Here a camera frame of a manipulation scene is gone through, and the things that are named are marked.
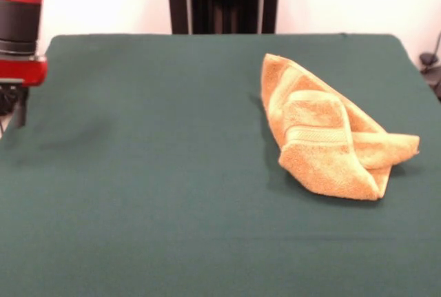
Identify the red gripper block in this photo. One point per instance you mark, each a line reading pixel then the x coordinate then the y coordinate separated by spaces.
pixel 24 69

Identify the tan terry towel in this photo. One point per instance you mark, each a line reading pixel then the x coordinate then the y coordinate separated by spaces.
pixel 310 173

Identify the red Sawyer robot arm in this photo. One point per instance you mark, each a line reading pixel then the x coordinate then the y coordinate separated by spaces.
pixel 19 18

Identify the dark green table cloth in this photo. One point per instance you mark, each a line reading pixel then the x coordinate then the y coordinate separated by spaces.
pixel 138 173

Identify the black rounded floor device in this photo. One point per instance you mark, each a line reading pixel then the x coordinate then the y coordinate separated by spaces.
pixel 427 58

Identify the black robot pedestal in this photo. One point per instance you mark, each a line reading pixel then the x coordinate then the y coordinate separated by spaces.
pixel 224 0

